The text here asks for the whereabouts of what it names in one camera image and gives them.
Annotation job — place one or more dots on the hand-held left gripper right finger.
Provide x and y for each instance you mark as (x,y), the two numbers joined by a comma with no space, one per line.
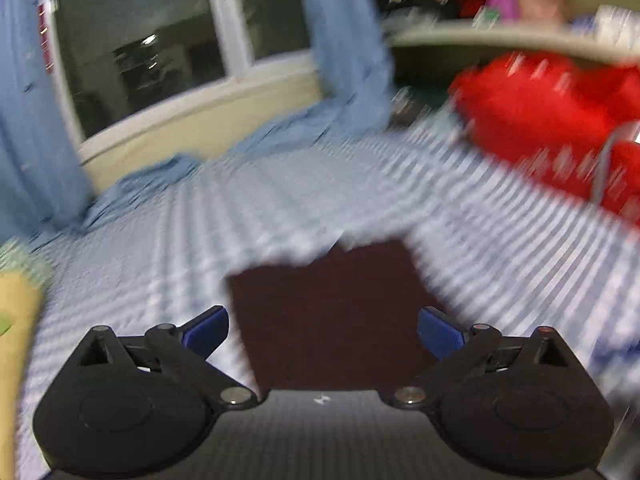
(441,332)

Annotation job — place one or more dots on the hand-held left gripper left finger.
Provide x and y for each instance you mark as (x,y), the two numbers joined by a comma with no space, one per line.
(206,330)

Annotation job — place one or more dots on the dark maroon printed sweatshirt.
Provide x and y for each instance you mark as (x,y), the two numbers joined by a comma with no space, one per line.
(330,320)

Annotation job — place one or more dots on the blue white checked bed sheet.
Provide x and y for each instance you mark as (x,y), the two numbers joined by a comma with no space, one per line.
(200,220)

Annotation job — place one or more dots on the yellow avocado print pillow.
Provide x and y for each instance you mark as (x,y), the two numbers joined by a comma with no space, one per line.
(17,305)

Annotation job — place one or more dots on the green checked pillow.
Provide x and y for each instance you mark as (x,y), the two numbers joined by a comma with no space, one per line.
(20,260)

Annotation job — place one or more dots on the red tote bag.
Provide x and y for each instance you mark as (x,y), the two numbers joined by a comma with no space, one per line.
(525,105)

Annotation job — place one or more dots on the blue star print curtain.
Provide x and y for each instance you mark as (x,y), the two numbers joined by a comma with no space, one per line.
(30,135)
(345,60)

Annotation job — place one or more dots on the white framed window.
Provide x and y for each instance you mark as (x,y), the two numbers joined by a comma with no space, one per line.
(150,60)

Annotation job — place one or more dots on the white box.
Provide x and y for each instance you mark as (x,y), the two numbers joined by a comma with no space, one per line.
(617,22)

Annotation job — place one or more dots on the grey metal tube frame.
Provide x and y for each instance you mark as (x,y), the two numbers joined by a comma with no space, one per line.
(600,170)

